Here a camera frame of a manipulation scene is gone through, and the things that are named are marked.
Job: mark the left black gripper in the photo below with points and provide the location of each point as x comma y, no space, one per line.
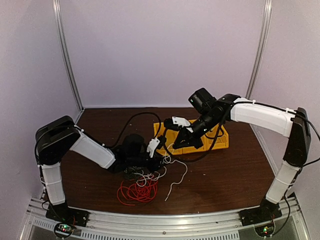
154,166

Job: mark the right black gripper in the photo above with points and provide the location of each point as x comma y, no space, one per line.
190,140

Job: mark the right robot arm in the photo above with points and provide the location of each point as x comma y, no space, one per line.
287,122

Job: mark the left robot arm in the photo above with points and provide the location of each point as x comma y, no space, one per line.
57,138

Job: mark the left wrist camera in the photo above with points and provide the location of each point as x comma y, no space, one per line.
155,144

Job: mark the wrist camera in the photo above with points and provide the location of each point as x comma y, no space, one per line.
176,123
155,144

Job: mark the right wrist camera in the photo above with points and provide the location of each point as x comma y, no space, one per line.
176,123

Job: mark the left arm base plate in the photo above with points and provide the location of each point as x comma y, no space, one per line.
75,217

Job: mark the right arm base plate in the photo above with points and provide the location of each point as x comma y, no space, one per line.
257,215

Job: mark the front aluminium rail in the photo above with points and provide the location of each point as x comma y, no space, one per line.
223,225

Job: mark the right aluminium frame post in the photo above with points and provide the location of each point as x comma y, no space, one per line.
264,31

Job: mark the aluminium frame post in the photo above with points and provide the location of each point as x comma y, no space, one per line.
264,31
65,54

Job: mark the left aluminium frame post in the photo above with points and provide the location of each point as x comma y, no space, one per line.
65,54

